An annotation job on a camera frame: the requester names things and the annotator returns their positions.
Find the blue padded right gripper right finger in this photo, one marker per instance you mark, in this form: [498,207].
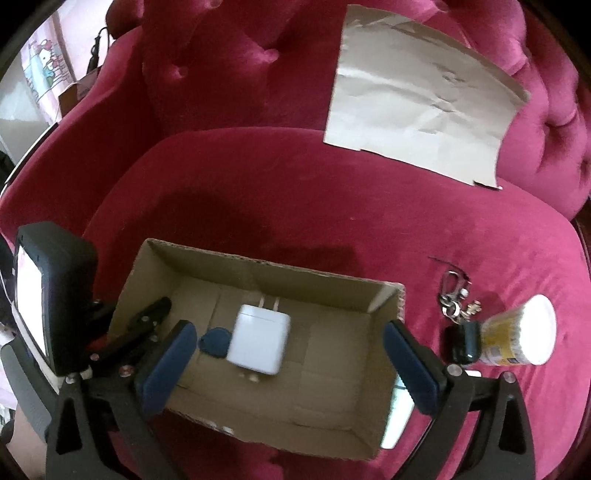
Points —
[501,446]

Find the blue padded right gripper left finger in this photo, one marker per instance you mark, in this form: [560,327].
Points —
[99,428]

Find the large white power adapter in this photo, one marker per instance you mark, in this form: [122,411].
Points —
[259,338]

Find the black car key fob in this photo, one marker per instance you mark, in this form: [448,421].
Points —
[463,343]

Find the phone mounted on left gripper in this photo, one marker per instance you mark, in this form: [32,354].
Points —
[55,272]

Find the metal carabiner keyring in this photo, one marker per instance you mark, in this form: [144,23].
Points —
[454,291]

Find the cotton swab tub white lid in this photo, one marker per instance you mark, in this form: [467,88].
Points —
[525,335]

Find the small brown cardboard box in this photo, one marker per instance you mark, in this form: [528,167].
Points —
[75,92]

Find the red velvet tufted sofa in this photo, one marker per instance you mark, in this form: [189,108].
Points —
[204,128]

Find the hello kitty poster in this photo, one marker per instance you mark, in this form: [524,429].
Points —
[46,68]

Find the crumpled brown paper sheet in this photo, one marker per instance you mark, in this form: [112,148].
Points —
[411,93]

